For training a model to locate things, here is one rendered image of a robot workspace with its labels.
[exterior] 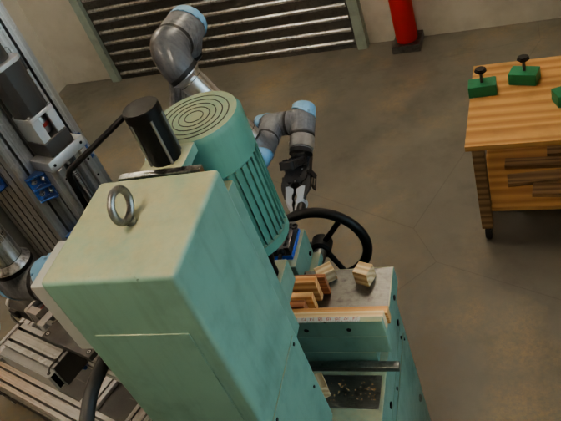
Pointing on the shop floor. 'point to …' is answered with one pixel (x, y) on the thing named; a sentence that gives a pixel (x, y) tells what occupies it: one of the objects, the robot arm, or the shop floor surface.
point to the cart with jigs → (515, 135)
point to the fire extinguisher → (405, 27)
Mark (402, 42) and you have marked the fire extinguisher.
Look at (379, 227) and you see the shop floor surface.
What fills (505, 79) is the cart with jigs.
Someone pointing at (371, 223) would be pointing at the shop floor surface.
